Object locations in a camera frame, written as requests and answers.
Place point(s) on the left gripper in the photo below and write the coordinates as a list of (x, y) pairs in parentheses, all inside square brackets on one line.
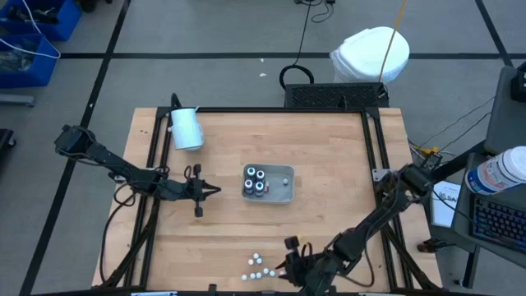
[(193, 191)]

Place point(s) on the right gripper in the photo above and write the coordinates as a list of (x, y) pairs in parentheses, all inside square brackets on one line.
[(312, 269)]

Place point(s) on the tall purple-tipped dye bottle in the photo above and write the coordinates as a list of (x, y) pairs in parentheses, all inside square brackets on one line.
[(249, 185)]

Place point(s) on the tall green-tipped dye bottle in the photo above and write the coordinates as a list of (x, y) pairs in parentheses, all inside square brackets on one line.
[(251, 171)]

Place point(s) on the tall blue-tipped dye bottle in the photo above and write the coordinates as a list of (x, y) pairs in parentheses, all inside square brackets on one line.
[(259, 188)]

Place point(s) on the tall black-tipped dye bottle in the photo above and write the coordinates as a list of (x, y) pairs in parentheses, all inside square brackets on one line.
[(260, 175)]

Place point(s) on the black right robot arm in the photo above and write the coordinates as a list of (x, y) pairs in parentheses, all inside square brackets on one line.
[(382, 218)]

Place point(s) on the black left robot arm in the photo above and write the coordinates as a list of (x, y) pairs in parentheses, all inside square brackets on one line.
[(119, 166)]

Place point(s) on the grey plastic bin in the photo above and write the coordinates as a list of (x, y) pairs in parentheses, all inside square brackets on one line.
[(279, 195)]

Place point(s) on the black table clamp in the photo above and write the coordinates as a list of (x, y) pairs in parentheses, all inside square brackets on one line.
[(212, 289)]

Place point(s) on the black floor clamp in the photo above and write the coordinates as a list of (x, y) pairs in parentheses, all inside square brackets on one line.
[(429, 246)]

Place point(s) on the black vented box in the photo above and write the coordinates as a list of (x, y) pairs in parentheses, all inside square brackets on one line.
[(328, 95)]

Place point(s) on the white paper sheet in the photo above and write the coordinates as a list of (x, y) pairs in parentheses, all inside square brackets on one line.
[(444, 205)]

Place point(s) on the dark desk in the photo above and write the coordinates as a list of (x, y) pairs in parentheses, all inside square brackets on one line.
[(462, 236)]

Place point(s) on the yellow plug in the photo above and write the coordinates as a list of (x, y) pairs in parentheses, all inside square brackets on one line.
[(427, 150)]

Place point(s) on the blue storage bin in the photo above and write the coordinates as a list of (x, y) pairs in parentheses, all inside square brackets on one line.
[(41, 74), (70, 20)]

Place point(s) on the black chair base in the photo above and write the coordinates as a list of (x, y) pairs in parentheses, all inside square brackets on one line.
[(5, 141)]

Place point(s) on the grey metal bar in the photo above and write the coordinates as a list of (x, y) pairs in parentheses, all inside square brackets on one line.
[(16, 100)]

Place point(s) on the black backlit keyboard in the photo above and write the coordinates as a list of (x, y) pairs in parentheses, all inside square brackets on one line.
[(501, 222)]

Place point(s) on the white wipes canister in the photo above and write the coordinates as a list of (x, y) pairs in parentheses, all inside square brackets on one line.
[(497, 170)]

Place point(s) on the grey side table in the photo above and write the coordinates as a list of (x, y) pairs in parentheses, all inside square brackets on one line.
[(505, 123)]

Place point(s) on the black aluminium table frame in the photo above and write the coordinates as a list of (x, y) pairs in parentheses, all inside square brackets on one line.
[(263, 109)]

